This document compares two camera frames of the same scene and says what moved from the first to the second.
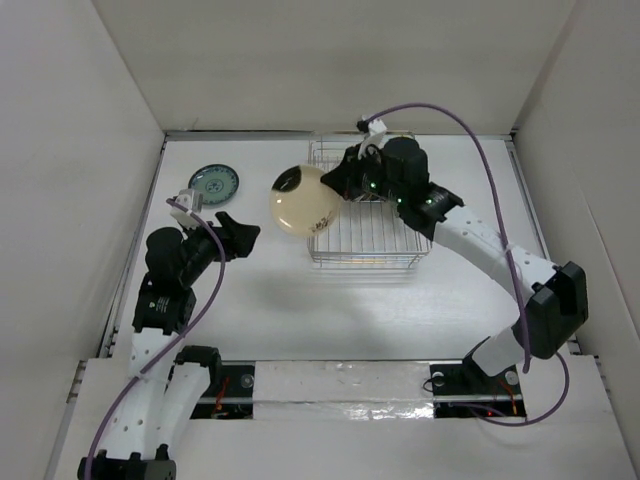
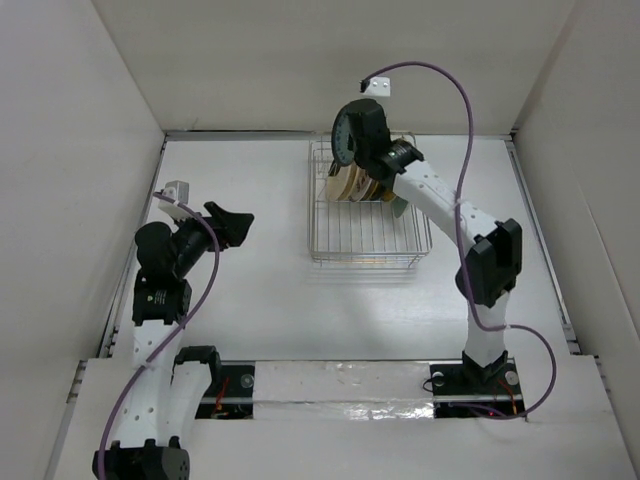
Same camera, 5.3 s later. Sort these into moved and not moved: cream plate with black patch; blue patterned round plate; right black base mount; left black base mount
Moved: blue patterned round plate; cream plate with black patch
Not moved: right black base mount; left black base mount
